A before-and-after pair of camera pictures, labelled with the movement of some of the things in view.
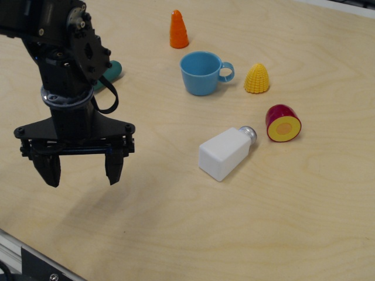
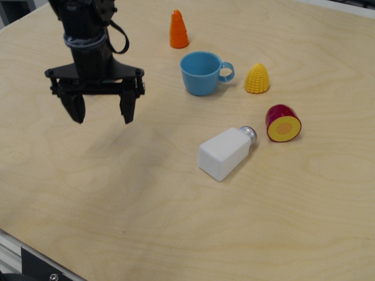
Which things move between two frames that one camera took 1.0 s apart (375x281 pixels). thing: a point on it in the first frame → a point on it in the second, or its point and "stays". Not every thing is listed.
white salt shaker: (225, 154) stays
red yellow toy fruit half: (282, 122) stays
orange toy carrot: (179, 38) stays
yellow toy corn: (256, 79) stays
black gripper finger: (48, 166) → (74, 105)
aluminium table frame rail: (10, 252) stays
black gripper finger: (113, 163) → (127, 105)
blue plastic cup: (200, 72) stays
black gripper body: (75, 129) → (95, 71)
